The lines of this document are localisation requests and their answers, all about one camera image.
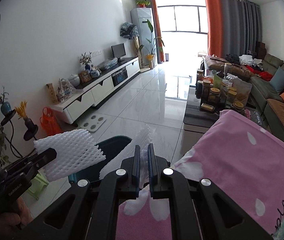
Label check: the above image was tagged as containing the orange plastic bag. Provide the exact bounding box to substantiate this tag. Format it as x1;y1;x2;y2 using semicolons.
39;107;62;136

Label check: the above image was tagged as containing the white standing air conditioner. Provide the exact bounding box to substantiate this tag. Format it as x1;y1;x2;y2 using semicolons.
131;8;156;67

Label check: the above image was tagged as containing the teal plastic trash bin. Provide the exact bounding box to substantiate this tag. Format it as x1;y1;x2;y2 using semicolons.
68;135;133;184

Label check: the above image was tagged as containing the white tv cabinet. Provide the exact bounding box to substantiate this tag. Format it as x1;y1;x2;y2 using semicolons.
49;57;140;124

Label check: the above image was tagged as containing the cluttered coffee table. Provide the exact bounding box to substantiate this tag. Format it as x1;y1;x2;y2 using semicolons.
180;56;254;155

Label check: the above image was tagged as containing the orange curtain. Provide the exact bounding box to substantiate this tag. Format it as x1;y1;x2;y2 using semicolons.
205;0;223;57

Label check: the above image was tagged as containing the black plant stand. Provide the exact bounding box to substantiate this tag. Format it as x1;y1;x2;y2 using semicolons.
0;109;39;159

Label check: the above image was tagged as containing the grey curtain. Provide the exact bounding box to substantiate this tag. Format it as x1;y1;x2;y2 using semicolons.
221;0;262;57

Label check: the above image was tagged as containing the green plastic stool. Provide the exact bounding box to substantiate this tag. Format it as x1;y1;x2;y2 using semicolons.
26;172;49;200

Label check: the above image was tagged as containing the blue-grey cushion left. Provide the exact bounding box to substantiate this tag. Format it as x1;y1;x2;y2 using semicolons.
269;67;284;94

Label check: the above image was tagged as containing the small black monitor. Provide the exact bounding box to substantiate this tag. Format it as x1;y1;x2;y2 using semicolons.
111;43;126;62

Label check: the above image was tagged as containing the pink floral table cloth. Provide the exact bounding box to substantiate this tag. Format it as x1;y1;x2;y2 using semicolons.
116;111;284;239

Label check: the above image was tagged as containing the left hand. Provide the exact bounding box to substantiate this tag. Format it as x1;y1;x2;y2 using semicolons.
0;197;33;236

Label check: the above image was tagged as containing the green sectional sofa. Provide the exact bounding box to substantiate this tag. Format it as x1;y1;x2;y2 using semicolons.
204;54;284;142

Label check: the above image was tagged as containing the tall green floor plant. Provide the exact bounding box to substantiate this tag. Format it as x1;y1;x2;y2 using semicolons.
139;20;165;69

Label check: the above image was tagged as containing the white bathroom scale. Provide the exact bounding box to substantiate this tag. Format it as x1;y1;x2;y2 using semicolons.
80;114;107;132

